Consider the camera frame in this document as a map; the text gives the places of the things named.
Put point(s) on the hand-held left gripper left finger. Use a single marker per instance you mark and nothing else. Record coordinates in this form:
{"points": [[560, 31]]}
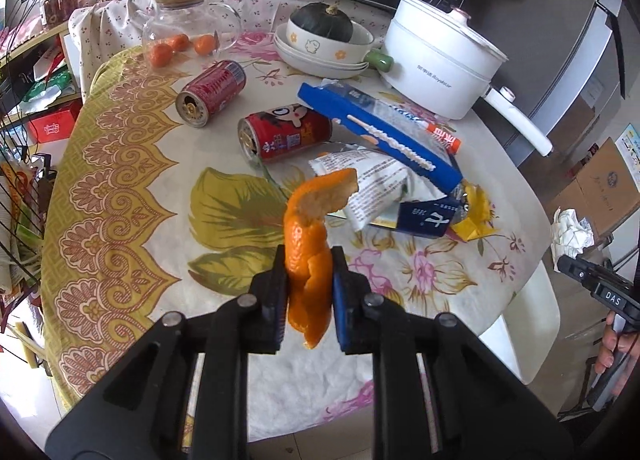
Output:
{"points": [[280, 292]]}

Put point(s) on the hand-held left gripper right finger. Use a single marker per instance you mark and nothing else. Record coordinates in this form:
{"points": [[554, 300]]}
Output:
{"points": [[340, 302]]}

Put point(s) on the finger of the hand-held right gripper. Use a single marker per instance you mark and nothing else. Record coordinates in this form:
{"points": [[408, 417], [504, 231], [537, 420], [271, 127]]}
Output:
{"points": [[580, 270]]}

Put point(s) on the white paper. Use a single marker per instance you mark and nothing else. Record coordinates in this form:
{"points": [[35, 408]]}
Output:
{"points": [[570, 235]]}

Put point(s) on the long orange peel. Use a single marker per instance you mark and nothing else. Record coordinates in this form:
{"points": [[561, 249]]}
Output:
{"points": [[305, 240]]}

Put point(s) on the long blue carton box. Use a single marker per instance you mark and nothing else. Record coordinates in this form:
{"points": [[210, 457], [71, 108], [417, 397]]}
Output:
{"points": [[360, 120]]}

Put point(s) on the person's right hand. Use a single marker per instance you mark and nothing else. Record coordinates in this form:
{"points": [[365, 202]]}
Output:
{"points": [[607, 355]]}

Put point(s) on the cardboard box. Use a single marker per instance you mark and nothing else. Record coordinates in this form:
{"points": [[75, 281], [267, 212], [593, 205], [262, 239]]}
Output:
{"points": [[600, 190]]}

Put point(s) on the yellow wrapper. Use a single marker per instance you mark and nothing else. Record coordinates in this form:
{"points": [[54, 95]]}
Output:
{"points": [[475, 220]]}

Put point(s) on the small blue carton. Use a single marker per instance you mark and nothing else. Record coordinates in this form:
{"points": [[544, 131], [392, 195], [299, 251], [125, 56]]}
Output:
{"points": [[425, 220]]}

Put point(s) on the white printed wrapper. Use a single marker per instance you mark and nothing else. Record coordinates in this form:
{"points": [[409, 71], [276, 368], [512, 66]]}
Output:
{"points": [[380, 180]]}

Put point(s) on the red cartoon drink can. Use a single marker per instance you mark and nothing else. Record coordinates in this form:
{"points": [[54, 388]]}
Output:
{"points": [[292, 130]]}

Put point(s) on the clear snack bag orange label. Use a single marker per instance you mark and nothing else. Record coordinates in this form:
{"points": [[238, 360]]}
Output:
{"points": [[442, 136]]}

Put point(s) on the grey refrigerator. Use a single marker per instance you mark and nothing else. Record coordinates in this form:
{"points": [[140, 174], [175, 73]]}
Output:
{"points": [[565, 65]]}

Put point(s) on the dark red drink can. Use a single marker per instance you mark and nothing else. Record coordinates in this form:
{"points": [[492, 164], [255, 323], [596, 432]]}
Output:
{"points": [[215, 88]]}

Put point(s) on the white electric cooking pot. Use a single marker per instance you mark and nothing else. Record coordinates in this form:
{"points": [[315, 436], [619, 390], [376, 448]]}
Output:
{"points": [[440, 80]]}

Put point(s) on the tangerine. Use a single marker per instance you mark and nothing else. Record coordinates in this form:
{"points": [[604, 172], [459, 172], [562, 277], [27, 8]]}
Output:
{"points": [[180, 42], [204, 45], [161, 54]]}

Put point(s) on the dark green squash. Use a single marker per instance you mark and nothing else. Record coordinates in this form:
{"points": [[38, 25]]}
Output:
{"points": [[320, 20]]}

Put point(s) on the white pot lid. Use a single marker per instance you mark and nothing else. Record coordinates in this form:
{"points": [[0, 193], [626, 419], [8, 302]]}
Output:
{"points": [[450, 25]]}

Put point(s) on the red box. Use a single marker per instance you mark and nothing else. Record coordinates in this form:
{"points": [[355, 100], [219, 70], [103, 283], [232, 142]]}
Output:
{"points": [[55, 123]]}

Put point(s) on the glass teapot with wooden lid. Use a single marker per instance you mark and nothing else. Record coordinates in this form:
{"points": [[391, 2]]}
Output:
{"points": [[180, 23]]}

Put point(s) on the green packet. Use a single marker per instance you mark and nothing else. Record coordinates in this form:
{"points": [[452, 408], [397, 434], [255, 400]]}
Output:
{"points": [[47, 85]]}

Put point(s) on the small-flower print cloth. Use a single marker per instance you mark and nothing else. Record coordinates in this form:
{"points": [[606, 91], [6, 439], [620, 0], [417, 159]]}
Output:
{"points": [[115, 15]]}

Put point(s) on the wooden shelf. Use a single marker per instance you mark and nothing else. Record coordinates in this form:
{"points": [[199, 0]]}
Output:
{"points": [[30, 43]]}

